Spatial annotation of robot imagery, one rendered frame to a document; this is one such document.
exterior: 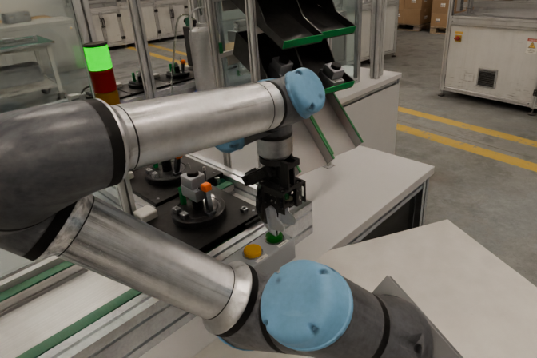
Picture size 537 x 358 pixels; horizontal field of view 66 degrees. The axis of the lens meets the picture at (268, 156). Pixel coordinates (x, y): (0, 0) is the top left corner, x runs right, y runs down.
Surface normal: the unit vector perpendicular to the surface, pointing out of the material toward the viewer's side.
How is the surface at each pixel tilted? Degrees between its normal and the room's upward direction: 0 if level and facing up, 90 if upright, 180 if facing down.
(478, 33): 90
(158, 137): 83
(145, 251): 65
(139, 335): 90
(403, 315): 31
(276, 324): 40
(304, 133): 45
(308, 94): 61
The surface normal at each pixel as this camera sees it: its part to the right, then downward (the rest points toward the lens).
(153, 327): 0.71, 0.26
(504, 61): -0.79, 0.30
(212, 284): 0.62, -0.15
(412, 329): 0.44, -0.55
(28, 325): -0.07, -0.91
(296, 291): -0.62, -0.54
